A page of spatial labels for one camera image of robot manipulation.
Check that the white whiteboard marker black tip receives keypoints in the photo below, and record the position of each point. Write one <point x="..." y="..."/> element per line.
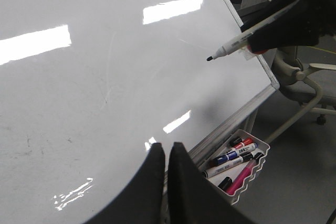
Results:
<point x="241" y="40"/>

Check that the red capped marker in tray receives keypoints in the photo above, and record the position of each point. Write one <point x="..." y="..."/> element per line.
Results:
<point x="238" y="142"/>

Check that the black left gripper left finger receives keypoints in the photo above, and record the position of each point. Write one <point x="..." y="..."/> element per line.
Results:
<point x="141" y="199"/>

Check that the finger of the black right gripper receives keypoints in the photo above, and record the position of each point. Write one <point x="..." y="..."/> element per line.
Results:
<point x="302" y="25"/>

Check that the pink highlighter marker in tray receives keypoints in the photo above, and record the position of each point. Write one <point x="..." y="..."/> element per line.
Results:
<point x="238" y="182"/>

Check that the grey office chair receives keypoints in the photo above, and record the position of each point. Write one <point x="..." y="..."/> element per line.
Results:
<point x="311" y="85"/>

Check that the small black marker in tray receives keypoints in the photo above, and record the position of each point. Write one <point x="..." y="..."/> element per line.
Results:
<point x="225" y="184"/>

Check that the large white whiteboard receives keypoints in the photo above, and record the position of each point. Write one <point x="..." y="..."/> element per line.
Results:
<point x="87" y="86"/>

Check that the white plastic marker tray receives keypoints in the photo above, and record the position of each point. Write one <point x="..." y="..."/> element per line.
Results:
<point x="213" y="147"/>

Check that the blue capped marker in tray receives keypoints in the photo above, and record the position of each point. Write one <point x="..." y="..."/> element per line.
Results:
<point x="232" y="155"/>

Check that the black capped marker in tray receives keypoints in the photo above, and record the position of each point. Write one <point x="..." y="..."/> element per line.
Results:
<point x="230" y="164"/>

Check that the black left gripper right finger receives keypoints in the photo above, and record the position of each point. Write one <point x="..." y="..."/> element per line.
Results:
<point x="191" y="198"/>

